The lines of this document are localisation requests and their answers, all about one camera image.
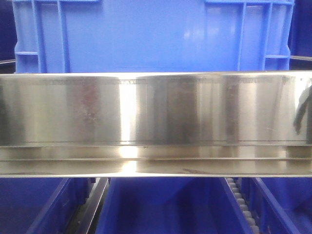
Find stainless steel shelf beam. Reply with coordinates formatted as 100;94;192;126
0;71;312;177

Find white roller track rail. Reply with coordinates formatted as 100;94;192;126
225;177;260;234

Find large blue plastic bin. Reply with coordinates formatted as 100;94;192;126
12;0;294;73

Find lower right blue bin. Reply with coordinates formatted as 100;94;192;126
237;177;312;234

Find lower middle blue bin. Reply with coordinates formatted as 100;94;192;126
96;177;252;234

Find dark metal divider rail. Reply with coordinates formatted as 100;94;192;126
65;177;109;234

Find lower left blue bin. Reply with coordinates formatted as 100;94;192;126
0;178;96;234

